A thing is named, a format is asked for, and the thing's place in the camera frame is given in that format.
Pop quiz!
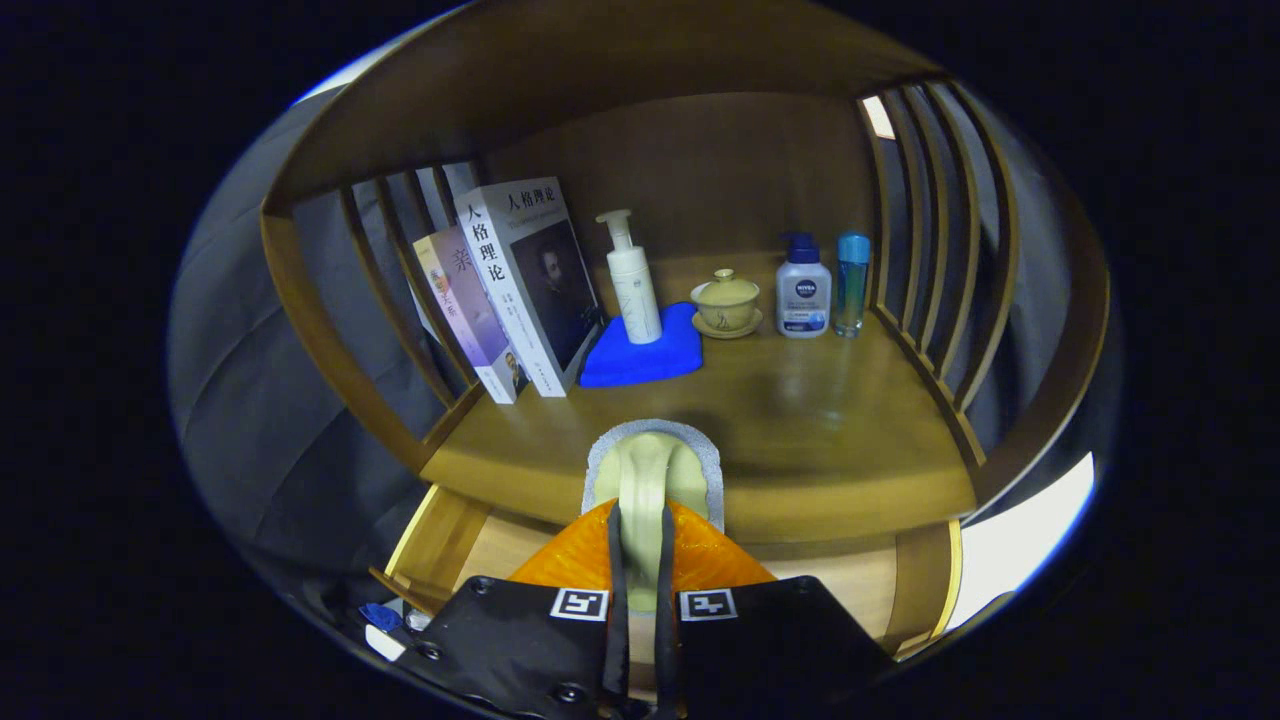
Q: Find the blue folded cloth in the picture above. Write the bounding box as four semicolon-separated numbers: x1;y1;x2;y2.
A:
578;302;704;389

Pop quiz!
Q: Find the white pump bottle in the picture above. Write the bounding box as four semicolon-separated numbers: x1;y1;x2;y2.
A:
596;208;664;346

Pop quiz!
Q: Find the brown wooden cabinet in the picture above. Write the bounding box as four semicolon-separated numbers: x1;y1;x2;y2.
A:
260;0;1111;521

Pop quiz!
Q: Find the brown wooden drawer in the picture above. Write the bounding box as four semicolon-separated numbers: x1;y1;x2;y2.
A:
370;480;966;661

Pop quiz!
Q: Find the white blue-capped lotion bottle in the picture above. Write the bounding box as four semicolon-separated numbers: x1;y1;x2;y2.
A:
776;232;833;339

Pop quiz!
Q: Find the clear teal bottle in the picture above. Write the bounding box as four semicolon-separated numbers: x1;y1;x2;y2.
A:
833;232;872;339

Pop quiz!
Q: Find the yellow lidded teacup with saucer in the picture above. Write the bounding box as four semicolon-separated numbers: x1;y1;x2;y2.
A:
690;268;764;340

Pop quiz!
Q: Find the thick white book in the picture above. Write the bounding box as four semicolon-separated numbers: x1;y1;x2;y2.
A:
453;176;608;399

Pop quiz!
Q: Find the green grey scrub brush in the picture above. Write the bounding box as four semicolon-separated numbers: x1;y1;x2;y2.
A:
582;418;726;613

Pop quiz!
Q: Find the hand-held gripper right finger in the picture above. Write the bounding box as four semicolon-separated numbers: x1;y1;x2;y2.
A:
653;498;898;719

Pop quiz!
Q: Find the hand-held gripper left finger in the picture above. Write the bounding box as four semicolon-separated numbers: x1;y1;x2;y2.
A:
405;498;633;716

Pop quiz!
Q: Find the purple book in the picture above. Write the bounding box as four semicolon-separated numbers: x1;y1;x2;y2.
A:
412;225;531;405

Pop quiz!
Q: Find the wooden countertop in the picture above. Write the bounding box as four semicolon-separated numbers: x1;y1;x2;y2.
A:
420;250;979;546

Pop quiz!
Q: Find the white board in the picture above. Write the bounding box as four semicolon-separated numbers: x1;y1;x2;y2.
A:
948;452;1098;633

